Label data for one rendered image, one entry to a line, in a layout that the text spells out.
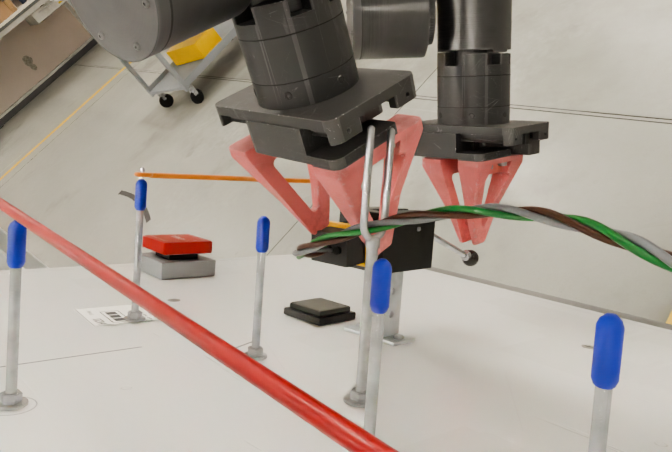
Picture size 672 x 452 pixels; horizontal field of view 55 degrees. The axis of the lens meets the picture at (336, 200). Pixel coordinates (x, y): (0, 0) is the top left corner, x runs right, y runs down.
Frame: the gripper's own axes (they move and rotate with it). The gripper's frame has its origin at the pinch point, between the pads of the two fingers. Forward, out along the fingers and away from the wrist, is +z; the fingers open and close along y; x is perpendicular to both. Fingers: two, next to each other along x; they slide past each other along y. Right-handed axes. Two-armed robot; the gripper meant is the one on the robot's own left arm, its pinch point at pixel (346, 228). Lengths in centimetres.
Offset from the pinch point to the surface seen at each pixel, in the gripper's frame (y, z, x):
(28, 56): -792, 94, 224
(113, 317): -14.1, 4.4, -11.2
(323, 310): -5.8, 9.0, 0.3
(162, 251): -24.7, 7.5, -2.2
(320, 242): 3.0, -2.4, -4.3
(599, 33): -89, 61, 210
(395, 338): 0.4, 9.7, 1.2
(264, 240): -2.4, -1.1, -4.4
